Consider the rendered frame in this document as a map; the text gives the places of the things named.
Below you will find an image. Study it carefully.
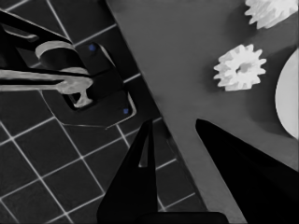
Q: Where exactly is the dark robot body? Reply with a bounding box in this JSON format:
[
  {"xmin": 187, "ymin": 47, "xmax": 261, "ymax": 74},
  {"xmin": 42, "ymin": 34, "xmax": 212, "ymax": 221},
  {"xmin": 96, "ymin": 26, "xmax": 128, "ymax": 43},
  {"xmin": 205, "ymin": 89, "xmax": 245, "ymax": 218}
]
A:
[{"xmin": 0, "ymin": 8, "xmax": 138, "ymax": 130}]

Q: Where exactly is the small white toothed gear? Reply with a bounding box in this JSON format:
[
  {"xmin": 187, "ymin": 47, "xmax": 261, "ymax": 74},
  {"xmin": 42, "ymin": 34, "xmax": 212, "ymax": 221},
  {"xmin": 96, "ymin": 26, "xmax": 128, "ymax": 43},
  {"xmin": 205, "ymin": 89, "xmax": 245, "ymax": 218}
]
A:
[
  {"xmin": 243, "ymin": 0, "xmax": 299, "ymax": 30},
  {"xmin": 213, "ymin": 43, "xmax": 268, "ymax": 92}
]

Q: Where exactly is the large thick white disc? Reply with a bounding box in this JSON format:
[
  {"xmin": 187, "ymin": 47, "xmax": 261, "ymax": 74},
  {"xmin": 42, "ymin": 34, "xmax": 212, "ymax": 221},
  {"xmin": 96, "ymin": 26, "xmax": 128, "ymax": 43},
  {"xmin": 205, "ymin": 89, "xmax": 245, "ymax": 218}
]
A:
[{"xmin": 274, "ymin": 47, "xmax": 299, "ymax": 140}]

